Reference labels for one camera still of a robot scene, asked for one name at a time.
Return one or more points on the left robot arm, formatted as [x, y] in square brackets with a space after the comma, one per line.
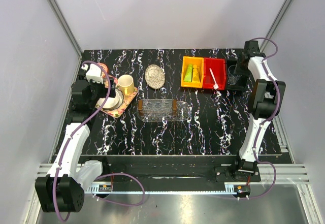
[63, 188]

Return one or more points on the yellow toothpaste tube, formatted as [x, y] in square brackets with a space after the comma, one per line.
[196, 74]

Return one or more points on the orange patterned bowl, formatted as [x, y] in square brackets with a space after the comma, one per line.
[105, 68]

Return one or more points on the clear acrylic tray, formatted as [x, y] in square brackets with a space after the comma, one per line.
[182, 114]

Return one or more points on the yellow mug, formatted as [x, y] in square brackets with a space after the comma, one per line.
[126, 84]

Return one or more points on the yellow bin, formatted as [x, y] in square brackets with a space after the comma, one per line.
[199, 61]

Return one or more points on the white scalloped bowl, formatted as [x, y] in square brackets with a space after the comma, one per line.
[114, 103]

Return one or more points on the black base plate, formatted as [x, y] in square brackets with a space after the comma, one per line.
[216, 167]

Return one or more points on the clear toothbrush holder rack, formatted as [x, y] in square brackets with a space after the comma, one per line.
[157, 107]

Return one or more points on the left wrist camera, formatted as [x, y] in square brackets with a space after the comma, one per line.
[93, 73]

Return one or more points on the green toothpaste tube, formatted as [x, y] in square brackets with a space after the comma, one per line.
[188, 74]

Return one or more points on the clear glass tumbler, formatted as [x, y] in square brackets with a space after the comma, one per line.
[233, 78]

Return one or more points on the black bin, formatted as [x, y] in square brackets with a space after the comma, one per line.
[243, 82]

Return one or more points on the speckled saucer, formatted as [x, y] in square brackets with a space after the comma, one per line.
[155, 77]

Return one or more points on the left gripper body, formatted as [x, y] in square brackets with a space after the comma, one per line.
[98, 90]

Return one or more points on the floral serving tray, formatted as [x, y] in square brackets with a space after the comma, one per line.
[126, 100]

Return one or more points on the red bin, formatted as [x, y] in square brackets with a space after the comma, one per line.
[219, 69]

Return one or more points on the aluminium rail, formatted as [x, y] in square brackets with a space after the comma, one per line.
[197, 184]

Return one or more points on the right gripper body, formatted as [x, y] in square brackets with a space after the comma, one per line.
[241, 69]

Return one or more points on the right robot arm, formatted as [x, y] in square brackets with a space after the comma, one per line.
[263, 105]

